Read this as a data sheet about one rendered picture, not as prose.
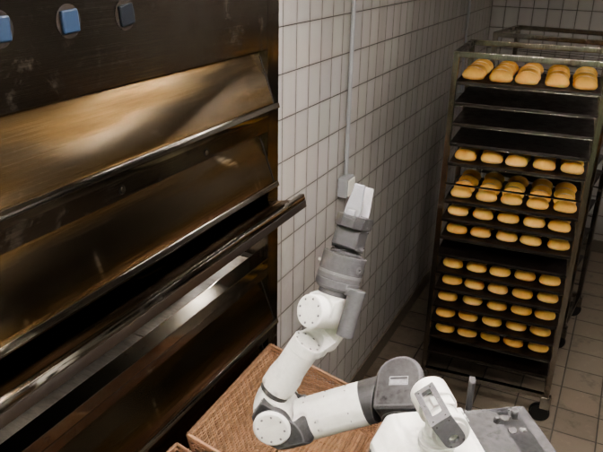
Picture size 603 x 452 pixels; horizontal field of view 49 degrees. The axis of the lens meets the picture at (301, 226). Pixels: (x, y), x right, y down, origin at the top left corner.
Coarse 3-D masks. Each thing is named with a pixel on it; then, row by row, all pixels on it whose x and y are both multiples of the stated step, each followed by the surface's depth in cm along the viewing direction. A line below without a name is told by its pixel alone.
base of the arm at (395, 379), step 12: (396, 360) 134; (408, 360) 133; (384, 372) 133; (396, 372) 132; (408, 372) 131; (420, 372) 130; (384, 384) 131; (396, 384) 130; (408, 384) 129; (384, 396) 129; (396, 396) 128; (408, 396) 127; (384, 408) 128; (396, 408) 127; (408, 408) 126
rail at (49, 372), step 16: (288, 208) 208; (256, 224) 193; (240, 240) 184; (208, 256) 172; (192, 272) 164; (176, 288) 159; (144, 304) 149; (128, 320) 144; (96, 336) 136; (80, 352) 132; (48, 368) 126; (64, 368) 129; (32, 384) 122; (0, 400) 117; (16, 400) 119
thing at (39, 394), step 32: (224, 224) 206; (192, 256) 181; (224, 256) 177; (128, 288) 166; (160, 288) 162; (192, 288) 164; (64, 320) 153; (96, 320) 150; (32, 352) 139; (64, 352) 136; (96, 352) 136; (0, 384) 127; (0, 416) 116
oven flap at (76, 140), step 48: (96, 96) 147; (144, 96) 160; (192, 96) 176; (240, 96) 196; (0, 144) 125; (48, 144) 134; (96, 144) 145; (144, 144) 158; (0, 192) 123; (48, 192) 130
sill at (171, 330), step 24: (240, 264) 228; (264, 264) 232; (216, 288) 212; (240, 288) 219; (192, 312) 198; (144, 336) 185; (168, 336) 186; (120, 360) 174; (144, 360) 177; (96, 384) 165; (120, 384) 170; (48, 408) 156; (72, 408) 156; (24, 432) 148; (48, 432) 149
